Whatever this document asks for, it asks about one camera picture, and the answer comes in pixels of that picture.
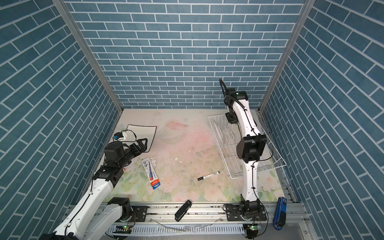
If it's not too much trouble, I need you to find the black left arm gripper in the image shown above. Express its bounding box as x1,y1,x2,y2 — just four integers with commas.
117,137,148,170

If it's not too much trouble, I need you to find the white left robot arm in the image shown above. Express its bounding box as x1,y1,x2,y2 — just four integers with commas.
40,138,148,240

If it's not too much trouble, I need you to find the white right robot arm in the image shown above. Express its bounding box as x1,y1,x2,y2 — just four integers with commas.
222,87,267,219

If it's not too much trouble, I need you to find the blue white toothpaste box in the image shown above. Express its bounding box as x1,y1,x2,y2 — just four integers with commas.
142,157,161,190

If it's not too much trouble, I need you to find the black marker pen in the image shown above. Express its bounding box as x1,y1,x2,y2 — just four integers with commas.
198,171,220,181

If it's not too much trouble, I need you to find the black stapler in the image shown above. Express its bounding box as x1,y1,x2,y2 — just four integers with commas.
175,200,192,222

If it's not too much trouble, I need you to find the blue black handheld tool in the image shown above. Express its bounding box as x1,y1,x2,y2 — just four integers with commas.
273,197,287,230

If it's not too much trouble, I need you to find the white wire dish rack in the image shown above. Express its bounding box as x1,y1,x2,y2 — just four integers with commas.
209,114,287,180

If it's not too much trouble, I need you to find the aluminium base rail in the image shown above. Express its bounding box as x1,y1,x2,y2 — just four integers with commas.
101,201,307,238

